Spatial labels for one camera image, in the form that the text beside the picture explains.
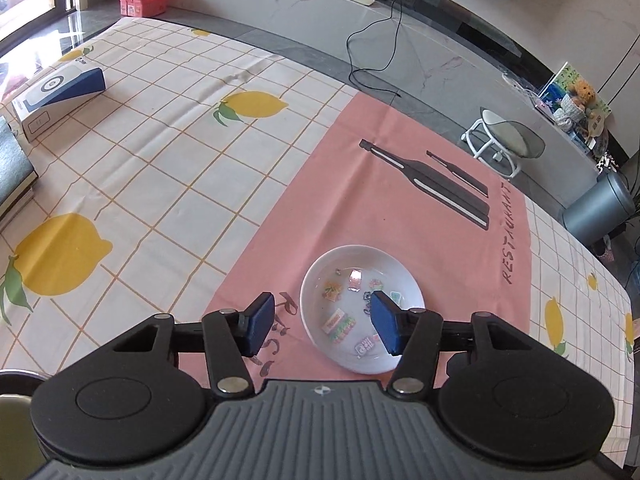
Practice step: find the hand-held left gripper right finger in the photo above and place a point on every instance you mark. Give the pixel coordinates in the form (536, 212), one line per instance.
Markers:
(384, 320)

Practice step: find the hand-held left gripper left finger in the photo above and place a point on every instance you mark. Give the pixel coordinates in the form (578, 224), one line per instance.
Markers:
(260, 322)

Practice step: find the small white sticker plate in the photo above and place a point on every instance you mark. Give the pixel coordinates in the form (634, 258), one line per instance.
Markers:
(345, 265)

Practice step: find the green ceramic bowl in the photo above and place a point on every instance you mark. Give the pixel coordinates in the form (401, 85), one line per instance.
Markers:
(12, 435)

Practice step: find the pink placemat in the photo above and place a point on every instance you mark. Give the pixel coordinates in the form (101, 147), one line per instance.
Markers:
(310, 200)

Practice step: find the lemon print tablecloth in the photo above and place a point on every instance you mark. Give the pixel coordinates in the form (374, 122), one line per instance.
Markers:
(165, 160)

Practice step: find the white stool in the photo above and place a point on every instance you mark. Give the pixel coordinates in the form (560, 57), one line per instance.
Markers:
(510, 137)

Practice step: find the grey trash can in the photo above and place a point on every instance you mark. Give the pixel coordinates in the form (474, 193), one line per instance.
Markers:
(597, 210)

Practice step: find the black hardcover book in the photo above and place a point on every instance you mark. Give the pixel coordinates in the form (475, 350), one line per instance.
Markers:
(12, 170)

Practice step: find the teddy bear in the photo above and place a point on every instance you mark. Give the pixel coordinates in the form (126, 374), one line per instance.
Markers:
(582, 92)

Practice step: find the picture book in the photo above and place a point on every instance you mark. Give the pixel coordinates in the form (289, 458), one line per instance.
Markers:
(567, 77)

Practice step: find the white and blue box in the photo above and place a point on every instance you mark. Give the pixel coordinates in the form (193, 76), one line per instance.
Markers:
(55, 95)

